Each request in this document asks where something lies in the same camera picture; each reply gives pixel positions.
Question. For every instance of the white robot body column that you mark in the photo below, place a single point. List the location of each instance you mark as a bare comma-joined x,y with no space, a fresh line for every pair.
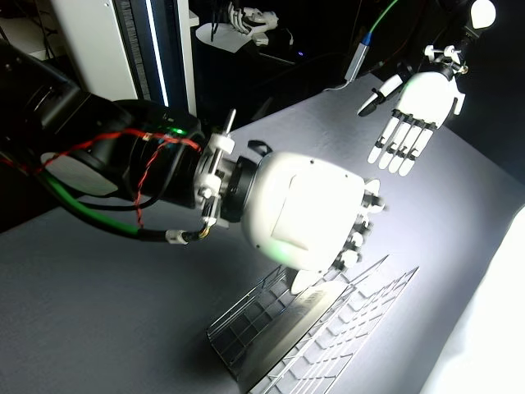
90,33

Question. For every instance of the spare white robot hand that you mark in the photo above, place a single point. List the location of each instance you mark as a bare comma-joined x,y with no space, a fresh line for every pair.
250,18

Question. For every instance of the white plate with dark rim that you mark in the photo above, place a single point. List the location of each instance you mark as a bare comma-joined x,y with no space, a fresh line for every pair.
287,336

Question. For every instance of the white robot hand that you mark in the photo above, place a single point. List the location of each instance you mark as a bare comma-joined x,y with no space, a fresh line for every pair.
303,205
426,98

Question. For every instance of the white round stand base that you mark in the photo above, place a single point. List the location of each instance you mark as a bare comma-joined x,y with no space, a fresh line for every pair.
221,39

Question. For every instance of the grey tablecloth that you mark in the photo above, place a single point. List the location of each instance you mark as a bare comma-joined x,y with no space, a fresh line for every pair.
102,308

